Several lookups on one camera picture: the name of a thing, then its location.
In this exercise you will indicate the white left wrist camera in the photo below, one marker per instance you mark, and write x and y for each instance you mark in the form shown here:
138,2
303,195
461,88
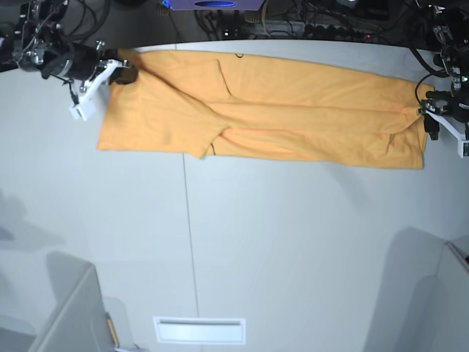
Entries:
459,130

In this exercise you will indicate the purple blue device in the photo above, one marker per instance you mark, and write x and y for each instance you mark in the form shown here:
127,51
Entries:
200,5

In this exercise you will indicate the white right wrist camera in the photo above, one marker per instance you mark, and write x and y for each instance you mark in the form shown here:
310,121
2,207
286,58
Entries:
91,95

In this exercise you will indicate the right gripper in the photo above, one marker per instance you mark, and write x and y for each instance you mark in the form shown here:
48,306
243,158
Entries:
78,62

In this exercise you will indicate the grey bin left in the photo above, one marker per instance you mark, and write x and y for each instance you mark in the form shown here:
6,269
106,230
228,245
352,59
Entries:
78,322

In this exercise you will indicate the orange yellow T-shirt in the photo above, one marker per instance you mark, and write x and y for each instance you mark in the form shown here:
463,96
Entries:
207,103

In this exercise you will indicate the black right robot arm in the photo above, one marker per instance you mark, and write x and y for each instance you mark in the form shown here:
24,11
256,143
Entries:
38,43

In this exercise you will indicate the grey bin right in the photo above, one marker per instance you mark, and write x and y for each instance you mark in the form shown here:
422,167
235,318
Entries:
422,304

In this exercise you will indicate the orange pencil in bin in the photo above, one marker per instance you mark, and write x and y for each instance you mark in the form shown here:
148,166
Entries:
113,333

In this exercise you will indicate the grey bin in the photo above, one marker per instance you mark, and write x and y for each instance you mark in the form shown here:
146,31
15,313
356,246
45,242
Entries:
78,322
422,304

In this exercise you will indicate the white recessed table slot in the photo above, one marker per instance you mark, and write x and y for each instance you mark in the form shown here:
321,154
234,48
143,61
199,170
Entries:
201,331

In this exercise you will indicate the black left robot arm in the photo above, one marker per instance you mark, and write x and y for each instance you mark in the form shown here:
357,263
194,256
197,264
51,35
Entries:
451,31

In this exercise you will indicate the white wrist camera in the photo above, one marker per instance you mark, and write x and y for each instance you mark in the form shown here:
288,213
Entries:
459,130
91,95

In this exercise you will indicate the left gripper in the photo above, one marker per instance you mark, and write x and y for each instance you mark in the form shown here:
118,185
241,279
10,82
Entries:
445,104

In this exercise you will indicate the black power strip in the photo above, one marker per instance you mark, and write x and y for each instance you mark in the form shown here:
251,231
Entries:
334,33

